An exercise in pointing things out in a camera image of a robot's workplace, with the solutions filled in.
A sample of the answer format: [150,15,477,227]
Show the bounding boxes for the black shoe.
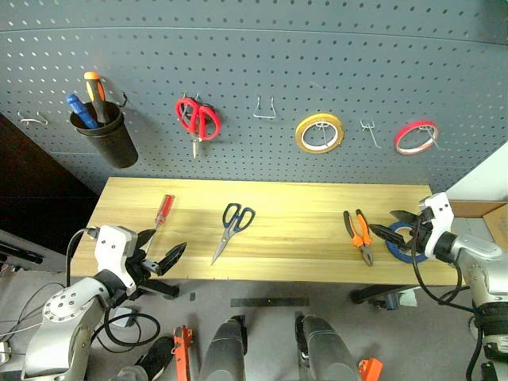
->
[133,336,175,381]

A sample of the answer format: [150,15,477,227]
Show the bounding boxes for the blue handled screwdriver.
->
[64,94,100,130]

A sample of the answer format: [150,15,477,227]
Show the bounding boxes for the dark cabinet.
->
[0,112,101,266]

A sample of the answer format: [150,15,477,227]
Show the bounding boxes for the red handled scissors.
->
[175,97,221,160]

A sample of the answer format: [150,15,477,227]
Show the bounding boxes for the grey rounded robot thigh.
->
[294,311,363,381]
[197,314,249,381]

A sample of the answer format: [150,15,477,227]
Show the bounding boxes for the brown cardboard box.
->
[451,200,508,248]

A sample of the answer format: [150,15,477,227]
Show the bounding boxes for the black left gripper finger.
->
[156,241,188,277]
[136,228,157,252]

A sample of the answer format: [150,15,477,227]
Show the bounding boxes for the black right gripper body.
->
[410,209,434,256]

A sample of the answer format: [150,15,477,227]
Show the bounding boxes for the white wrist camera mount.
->
[418,191,455,258]
[94,224,139,295]

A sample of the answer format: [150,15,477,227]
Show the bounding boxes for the orange and black screwdriver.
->
[83,71,109,125]

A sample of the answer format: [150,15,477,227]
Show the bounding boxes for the pale crumpled wrapper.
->
[398,287,421,309]

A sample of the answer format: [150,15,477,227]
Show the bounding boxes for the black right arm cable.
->
[410,221,483,319]

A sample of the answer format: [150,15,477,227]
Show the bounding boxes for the red handled screwdriver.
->
[141,194,176,256]

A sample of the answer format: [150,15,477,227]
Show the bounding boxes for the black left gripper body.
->
[125,248,162,287]

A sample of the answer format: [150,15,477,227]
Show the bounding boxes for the black table foot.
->
[350,285,402,311]
[137,279,180,299]

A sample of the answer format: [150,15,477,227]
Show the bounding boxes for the black floor cable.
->
[90,305,162,355]

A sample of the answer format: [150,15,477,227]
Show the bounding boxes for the black pegboard cup holder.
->
[69,100,140,170]

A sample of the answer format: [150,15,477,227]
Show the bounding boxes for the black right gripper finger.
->
[389,210,421,227]
[368,223,414,251]

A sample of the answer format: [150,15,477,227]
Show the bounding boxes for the red tape roll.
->
[393,118,441,156]

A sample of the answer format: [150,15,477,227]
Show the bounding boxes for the orange and black pliers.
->
[342,208,375,267]

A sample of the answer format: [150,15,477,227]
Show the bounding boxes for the orange metal bracket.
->
[358,356,384,381]
[171,325,194,381]

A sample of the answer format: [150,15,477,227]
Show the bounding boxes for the white power adapter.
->
[108,306,139,329]

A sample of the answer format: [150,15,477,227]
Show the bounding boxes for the yellow tape roll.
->
[294,111,345,156]

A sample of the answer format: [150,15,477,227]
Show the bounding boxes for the black handled scissors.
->
[210,202,256,267]

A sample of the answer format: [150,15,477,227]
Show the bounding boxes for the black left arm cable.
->
[64,227,101,287]

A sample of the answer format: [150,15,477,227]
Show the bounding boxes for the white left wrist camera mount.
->
[94,224,139,295]

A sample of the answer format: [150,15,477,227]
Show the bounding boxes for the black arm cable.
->
[64,227,101,287]
[410,221,483,319]

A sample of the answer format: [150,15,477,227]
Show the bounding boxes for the grey perforated pegboard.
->
[0,0,508,196]

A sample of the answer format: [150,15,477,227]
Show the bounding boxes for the blue tape roll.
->
[385,221,430,264]

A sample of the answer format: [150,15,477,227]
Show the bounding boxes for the thin grey floor wires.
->
[0,282,65,343]

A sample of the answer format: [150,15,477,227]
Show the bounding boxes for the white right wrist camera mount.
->
[418,191,455,258]

